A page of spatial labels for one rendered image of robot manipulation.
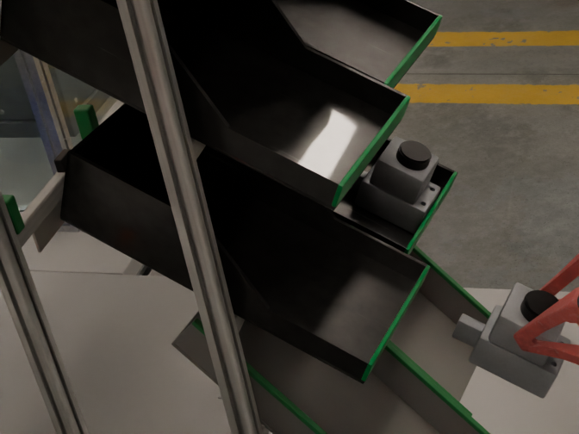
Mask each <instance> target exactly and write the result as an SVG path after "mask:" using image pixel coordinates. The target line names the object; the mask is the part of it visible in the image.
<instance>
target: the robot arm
mask: <svg viewBox="0 0 579 434"><path fill-rule="evenodd" d="M578 276H579V253H578V254H577V255H576V256H575V257H574V258H573V259H572V260H571V261H570V262H569V263H568V264H567V265H566V266H565V267H564V268H563V269H562V270H561V271H560V272H559V273H557V274H556V275H555V276H554V277H553V278H552V279H551V280H550V281H548V283H546V284H545V285H544V287H542V288H541V289H540V290H543V291H546V292H548V293H550V294H552V295H556V294H557V293H558V292H559V291H561V290H562V289H563V288H564V287H566V286H567V285H568V284H569V283H571V282H572V281H573V280H575V279H576V278H577V277H578ZM563 322H569V323H577V324H578V326H579V287H578V288H575V289H574V290H572V291H571V292H570V293H568V294H567V295H565V296H564V297H563V298H562V299H558V302H556V303H555V304H554V305H552V306H551V307H549V308H548V309H546V310H545V311H544V312H542V313H541V314H540V315H539V316H537V317H536V318H535V319H533V320H532V321H530V322H529V323H528V324H526V325H525V326H523V327H522V328H521V329H520V330H518V331H517V332H516V333H515V334H514V339H515V341H516V343H517V344H518V346H519V347H520V348H521V349H522V350H523V351H527V352H531V353H536V354H540V355H544V356H548V357H555V358H560V359H563V360H566V361H568V362H571V363H575V364H577V365H579V345H576V344H563V343H557V342H550V341H543V340H537V339H536V337H537V336H538V335H540V334H542V333H543V332H545V331H547V330H550V329H551V328H553V327H555V326H558V325H560V324H562V323H563Z"/></svg>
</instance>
